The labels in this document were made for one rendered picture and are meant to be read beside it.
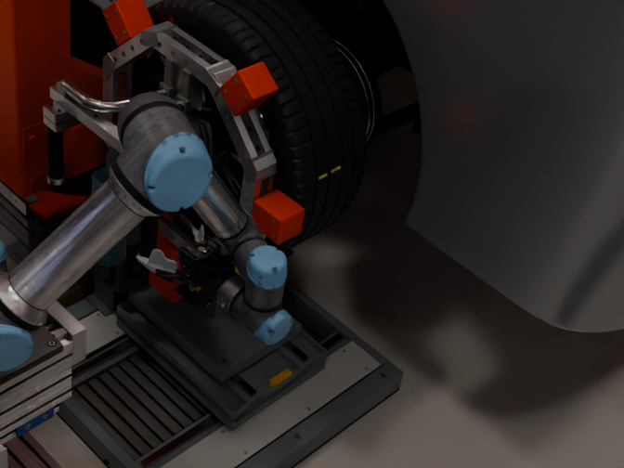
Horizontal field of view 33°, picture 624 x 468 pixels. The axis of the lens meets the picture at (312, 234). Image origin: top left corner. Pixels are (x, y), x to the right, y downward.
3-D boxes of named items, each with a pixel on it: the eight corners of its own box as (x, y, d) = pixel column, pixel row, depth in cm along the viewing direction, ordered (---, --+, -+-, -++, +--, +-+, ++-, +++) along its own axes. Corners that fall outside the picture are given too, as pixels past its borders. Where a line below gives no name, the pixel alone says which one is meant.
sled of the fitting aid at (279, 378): (323, 370, 301) (329, 347, 295) (230, 433, 279) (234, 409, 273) (210, 275, 324) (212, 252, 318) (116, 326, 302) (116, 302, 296)
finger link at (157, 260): (136, 239, 212) (181, 247, 212) (136, 260, 216) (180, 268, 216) (132, 249, 210) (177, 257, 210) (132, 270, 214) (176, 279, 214)
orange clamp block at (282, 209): (274, 212, 236) (302, 232, 232) (248, 225, 231) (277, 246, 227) (278, 187, 232) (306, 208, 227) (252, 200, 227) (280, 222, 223)
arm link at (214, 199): (88, 91, 176) (214, 245, 213) (107, 128, 169) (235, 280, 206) (145, 53, 176) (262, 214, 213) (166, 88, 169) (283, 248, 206)
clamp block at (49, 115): (89, 121, 238) (89, 101, 234) (56, 134, 232) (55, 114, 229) (75, 110, 240) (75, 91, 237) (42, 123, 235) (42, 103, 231)
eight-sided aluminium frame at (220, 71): (259, 290, 251) (288, 99, 216) (239, 301, 246) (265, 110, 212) (119, 175, 276) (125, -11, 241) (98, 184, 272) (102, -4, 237)
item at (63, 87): (174, 102, 235) (176, 61, 228) (104, 130, 223) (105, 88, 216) (125, 66, 243) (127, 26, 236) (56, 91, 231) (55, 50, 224)
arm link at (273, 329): (298, 305, 202) (292, 336, 207) (259, 275, 207) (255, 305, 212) (268, 324, 197) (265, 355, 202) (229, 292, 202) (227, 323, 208)
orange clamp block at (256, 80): (259, 106, 225) (280, 88, 218) (232, 118, 220) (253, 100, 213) (243, 78, 225) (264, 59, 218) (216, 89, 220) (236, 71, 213)
